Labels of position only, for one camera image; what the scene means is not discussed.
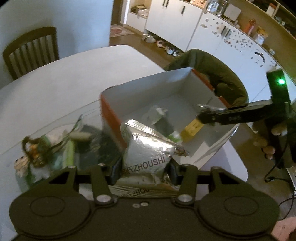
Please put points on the dark green speckled mat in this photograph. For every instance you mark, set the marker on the dark green speckled mat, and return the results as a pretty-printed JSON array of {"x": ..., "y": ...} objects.
[{"x": 100, "y": 149}]

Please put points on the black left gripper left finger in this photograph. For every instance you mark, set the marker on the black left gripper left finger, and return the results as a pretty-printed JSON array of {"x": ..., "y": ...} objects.
[{"x": 103, "y": 176}]

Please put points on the brown braided flower basket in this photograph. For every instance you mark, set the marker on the brown braided flower basket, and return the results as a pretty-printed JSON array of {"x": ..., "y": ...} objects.
[{"x": 38, "y": 150}]

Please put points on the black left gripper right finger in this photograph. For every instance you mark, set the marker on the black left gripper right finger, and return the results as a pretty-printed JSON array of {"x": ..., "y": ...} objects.
[{"x": 185, "y": 176}]

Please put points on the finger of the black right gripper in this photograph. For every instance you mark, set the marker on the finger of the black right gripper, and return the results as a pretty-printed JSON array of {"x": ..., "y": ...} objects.
[{"x": 246, "y": 113}]

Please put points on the dark wooden chair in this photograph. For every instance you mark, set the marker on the dark wooden chair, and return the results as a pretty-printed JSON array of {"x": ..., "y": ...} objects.
[{"x": 31, "y": 50}]

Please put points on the white green tissue pack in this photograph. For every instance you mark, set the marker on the white green tissue pack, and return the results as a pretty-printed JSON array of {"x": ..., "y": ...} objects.
[{"x": 157, "y": 119}]

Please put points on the dark green fabric chair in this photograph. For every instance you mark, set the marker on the dark green fabric chair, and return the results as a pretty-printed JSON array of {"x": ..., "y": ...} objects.
[{"x": 224, "y": 81}]

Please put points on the red and white cardboard box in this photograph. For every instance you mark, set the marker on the red and white cardboard box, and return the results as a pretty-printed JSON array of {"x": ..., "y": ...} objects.
[{"x": 181, "y": 93}]

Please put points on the lime green paper roll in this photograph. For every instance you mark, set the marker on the lime green paper roll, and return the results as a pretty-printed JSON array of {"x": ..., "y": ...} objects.
[{"x": 69, "y": 153}]

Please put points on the person's right hand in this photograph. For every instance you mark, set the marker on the person's right hand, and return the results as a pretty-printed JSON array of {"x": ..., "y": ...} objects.
[{"x": 262, "y": 140}]

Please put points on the white cabinet row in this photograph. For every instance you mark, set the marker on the white cabinet row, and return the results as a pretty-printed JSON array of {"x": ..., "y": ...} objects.
[{"x": 252, "y": 47}]

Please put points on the silver foil snack bag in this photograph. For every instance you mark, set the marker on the silver foil snack bag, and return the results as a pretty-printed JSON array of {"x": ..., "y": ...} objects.
[{"x": 144, "y": 161}]

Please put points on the yellow small box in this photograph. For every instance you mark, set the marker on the yellow small box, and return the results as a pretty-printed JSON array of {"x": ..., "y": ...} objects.
[{"x": 190, "y": 131}]

